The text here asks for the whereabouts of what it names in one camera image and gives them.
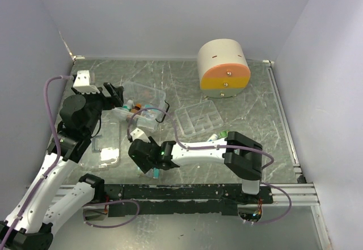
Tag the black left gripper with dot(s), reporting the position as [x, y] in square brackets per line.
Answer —
[115, 98]

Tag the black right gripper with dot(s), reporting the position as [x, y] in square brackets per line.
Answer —
[144, 166]

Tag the white green medicine bottle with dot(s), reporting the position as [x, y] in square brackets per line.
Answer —
[128, 106]

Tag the amber bottle orange label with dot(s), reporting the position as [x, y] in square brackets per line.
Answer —
[136, 108]

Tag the clear plastic storage box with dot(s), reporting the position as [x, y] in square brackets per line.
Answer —
[143, 95]

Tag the clear compartment tray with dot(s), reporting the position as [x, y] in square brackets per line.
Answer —
[198, 118]

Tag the white blue ointment tube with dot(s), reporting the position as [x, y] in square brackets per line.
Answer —
[213, 137]

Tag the green sachet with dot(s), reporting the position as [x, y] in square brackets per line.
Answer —
[223, 134]

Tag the teal bandage packet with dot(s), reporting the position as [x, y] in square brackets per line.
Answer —
[149, 113]

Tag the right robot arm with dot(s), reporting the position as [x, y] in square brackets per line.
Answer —
[240, 154]

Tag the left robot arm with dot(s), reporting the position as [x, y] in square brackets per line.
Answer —
[35, 220]

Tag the white gauze pad on lid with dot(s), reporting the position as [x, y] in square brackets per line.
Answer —
[109, 154]

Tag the clear plastic box lid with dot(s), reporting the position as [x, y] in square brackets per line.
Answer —
[108, 136]

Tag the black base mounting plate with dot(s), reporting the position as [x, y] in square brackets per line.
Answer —
[222, 199]

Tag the round drawer cabinet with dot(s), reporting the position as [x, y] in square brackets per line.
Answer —
[222, 68]

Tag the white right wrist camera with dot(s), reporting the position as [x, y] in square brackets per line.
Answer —
[139, 134]

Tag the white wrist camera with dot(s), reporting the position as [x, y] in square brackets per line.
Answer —
[85, 82]
[139, 134]

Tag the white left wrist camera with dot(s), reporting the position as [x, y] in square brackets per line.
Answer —
[85, 82]

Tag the aluminium frame rail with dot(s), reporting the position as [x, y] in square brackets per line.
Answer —
[301, 193]

